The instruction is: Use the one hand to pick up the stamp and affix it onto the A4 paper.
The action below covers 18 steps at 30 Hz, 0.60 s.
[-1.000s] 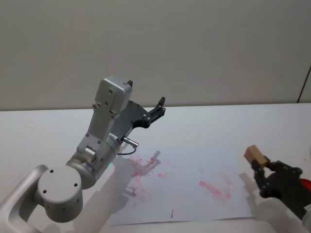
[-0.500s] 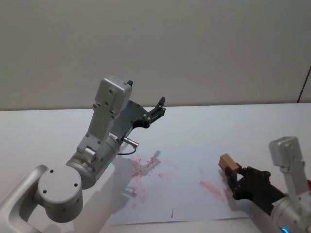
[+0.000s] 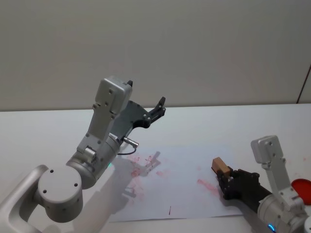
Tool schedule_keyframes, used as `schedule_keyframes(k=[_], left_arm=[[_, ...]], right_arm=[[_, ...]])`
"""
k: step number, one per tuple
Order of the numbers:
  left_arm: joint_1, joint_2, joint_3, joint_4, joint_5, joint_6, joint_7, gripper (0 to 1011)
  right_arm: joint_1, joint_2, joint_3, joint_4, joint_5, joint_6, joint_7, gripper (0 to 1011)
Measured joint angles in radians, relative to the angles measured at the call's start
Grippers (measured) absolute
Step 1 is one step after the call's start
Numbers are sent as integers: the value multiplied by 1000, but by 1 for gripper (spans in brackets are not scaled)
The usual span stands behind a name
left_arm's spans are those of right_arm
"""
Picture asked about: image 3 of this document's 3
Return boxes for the white paper sheet red marks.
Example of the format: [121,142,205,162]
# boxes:
[108,144,244,223]

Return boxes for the small wooden stamp block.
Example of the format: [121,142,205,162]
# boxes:
[210,157,231,179]

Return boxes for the thin dark cable silver plug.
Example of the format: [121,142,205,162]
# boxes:
[116,136,140,156]

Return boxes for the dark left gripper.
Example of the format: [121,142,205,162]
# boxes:
[110,96,167,143]

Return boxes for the round red ink pad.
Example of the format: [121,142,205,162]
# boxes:
[290,178,311,207]

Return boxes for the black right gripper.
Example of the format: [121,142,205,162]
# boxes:
[216,166,273,215]

